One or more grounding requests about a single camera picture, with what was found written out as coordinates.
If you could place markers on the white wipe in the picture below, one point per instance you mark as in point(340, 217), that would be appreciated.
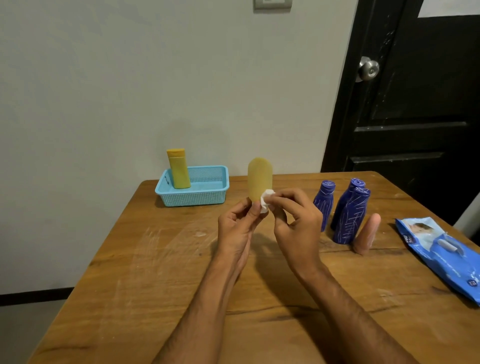
point(267, 197)

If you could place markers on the blue plastic basket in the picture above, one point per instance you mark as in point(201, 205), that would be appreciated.
point(206, 187)

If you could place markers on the silver door knob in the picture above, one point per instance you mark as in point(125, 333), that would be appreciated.
point(368, 69)

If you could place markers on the grey wall light switch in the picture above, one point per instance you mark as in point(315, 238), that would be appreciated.
point(272, 4)

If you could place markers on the blue wet wipes pack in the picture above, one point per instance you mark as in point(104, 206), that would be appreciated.
point(446, 258)

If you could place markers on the yellow capped bottle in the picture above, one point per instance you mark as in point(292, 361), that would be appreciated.
point(179, 170)

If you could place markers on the peach pink bottle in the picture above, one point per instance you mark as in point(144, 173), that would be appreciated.
point(367, 234)

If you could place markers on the person's left hand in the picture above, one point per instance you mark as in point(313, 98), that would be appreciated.
point(234, 232)

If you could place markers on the wooden table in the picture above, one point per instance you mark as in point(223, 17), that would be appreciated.
point(142, 281)

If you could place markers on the person's right hand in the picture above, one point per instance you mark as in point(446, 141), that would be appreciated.
point(300, 232)

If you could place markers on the pale yellow rounded bottle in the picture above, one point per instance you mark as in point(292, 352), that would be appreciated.
point(259, 176)

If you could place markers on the black baseboard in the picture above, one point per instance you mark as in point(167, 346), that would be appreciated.
point(33, 297)

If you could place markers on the small blue patterned bottle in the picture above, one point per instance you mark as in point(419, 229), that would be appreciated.
point(324, 206)

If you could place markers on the black panel door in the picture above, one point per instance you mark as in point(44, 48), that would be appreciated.
point(412, 93)

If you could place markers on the person's right forearm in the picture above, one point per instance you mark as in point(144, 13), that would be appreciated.
point(352, 322)

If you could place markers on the white paper sheet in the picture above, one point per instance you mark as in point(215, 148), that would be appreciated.
point(450, 8)

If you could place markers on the person's left forearm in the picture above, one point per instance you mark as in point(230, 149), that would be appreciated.
point(202, 318)

